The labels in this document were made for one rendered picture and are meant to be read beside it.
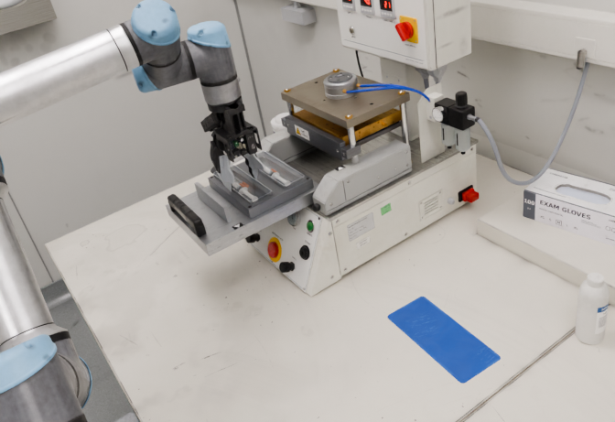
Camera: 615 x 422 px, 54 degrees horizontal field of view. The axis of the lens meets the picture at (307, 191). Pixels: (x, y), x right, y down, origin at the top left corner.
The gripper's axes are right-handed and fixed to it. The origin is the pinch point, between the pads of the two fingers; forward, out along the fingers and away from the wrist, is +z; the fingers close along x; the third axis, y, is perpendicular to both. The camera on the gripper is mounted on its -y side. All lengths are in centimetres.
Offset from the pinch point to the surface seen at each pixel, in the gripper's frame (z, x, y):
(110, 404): 102, -45, -66
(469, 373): 26, 13, 55
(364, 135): -2.8, 27.8, 10.2
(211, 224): 4.0, -11.0, 5.2
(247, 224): 4.1, -5.4, 11.0
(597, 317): 18, 34, 66
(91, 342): 102, -41, -103
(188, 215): 0.1, -14.8, 4.3
